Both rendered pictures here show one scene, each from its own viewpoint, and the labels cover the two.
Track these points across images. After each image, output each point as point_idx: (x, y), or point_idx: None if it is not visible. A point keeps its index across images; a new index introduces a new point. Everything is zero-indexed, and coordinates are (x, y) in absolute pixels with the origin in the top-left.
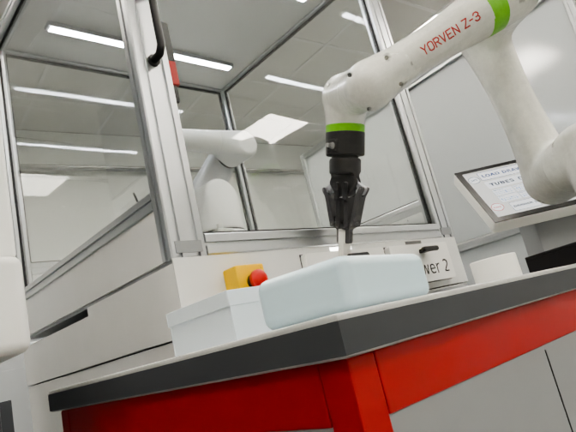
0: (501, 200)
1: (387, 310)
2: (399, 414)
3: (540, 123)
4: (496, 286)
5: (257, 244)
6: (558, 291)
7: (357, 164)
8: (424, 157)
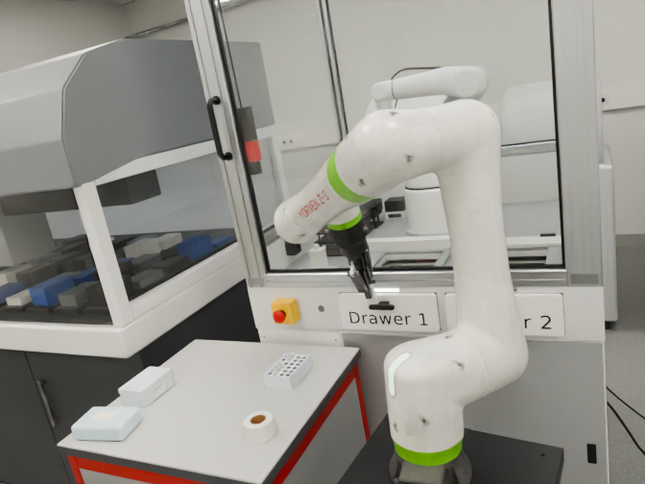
0: None
1: (70, 448)
2: (82, 469)
3: (461, 297)
4: (121, 458)
5: (302, 283)
6: (167, 474)
7: (348, 252)
8: (584, 176)
